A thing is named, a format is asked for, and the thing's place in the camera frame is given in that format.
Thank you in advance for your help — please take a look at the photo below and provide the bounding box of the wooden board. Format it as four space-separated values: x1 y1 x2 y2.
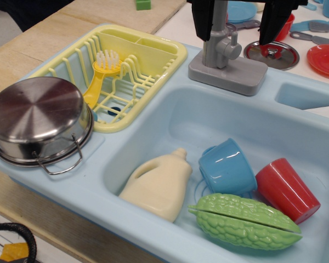
50 0 188 35

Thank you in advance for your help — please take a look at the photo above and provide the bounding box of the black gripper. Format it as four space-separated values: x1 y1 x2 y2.
187 0 308 45

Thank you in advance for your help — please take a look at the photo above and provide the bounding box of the blue plastic plate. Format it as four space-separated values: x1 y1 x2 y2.
228 1 257 24

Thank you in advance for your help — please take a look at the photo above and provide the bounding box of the green toy bitter gourd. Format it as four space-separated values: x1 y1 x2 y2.
188 193 302 250

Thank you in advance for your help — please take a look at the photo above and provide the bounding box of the red plastic plate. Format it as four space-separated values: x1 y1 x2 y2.
307 44 329 78

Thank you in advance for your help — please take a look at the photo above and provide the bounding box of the green toy block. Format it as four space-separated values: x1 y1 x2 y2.
135 0 151 10

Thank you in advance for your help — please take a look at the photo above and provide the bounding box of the grey toy knife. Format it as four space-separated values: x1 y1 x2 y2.
290 31 329 45

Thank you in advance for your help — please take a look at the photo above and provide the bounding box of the yellow dish brush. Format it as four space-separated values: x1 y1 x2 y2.
83 50 122 109

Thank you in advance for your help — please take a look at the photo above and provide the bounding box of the blue toy utensil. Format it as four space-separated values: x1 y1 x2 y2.
290 20 327 32

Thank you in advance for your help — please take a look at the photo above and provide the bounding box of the black cable loop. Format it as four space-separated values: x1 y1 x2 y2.
0 222 37 263

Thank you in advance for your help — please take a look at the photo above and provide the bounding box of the grey toy spatula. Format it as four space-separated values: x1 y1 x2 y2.
309 21 329 32

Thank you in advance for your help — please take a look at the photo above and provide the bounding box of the red plastic cup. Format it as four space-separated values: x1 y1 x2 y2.
256 158 321 224

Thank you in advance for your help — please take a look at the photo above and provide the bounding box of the steel pot lid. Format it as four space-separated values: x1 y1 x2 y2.
243 41 299 70

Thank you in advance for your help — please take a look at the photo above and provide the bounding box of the cream toy detergent bottle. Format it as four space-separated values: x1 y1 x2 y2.
119 148 192 222

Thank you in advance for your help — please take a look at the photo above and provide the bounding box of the yellow dish drying rack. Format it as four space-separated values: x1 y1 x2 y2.
25 24 188 133

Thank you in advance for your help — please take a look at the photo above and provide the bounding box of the light blue toy sink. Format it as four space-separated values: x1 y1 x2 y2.
0 62 329 262

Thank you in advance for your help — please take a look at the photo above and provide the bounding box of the yellow tape piece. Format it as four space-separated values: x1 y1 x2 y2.
0 243 29 262

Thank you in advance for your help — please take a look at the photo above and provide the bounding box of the grey toy faucet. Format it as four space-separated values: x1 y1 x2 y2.
188 1 268 96

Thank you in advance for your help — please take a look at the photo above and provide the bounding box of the stainless steel pot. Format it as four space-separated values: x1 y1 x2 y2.
0 77 94 175

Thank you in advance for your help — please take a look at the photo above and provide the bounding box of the blue plastic cup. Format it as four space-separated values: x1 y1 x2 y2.
198 138 257 196

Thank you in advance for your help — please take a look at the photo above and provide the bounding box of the grey toy spoon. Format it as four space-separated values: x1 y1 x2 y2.
225 20 260 36

